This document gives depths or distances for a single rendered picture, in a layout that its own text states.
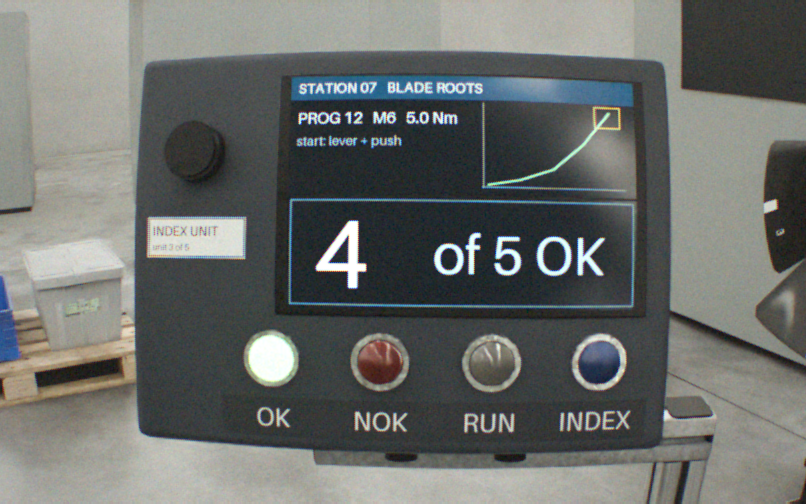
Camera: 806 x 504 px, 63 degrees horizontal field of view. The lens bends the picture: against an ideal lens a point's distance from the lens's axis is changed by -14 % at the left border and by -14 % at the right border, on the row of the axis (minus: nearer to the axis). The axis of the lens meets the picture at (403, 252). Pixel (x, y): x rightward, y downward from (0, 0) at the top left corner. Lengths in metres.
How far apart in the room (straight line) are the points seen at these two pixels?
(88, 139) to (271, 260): 12.20
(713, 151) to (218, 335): 3.34
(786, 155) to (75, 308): 2.66
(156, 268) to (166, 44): 5.55
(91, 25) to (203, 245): 12.19
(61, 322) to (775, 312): 2.72
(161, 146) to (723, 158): 3.31
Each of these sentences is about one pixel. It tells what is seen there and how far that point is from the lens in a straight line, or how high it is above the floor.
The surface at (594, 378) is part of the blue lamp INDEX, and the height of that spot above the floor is 1.11.
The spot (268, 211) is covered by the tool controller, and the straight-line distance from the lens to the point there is 0.35.
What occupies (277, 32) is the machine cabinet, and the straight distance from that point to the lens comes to 6.10.
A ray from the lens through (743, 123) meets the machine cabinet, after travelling 3.48.
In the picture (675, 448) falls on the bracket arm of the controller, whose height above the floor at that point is 1.03.
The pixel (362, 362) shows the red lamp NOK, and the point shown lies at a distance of 0.34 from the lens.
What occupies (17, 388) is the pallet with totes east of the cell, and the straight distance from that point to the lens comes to 3.10.
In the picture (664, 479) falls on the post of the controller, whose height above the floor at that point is 1.01.
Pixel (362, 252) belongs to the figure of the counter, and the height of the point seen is 1.16.
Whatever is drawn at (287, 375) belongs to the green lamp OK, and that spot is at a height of 1.11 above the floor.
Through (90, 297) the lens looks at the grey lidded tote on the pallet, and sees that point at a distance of 3.14.
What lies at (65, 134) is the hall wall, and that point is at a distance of 12.52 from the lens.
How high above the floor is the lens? 1.25
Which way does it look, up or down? 14 degrees down
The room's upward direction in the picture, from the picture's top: straight up
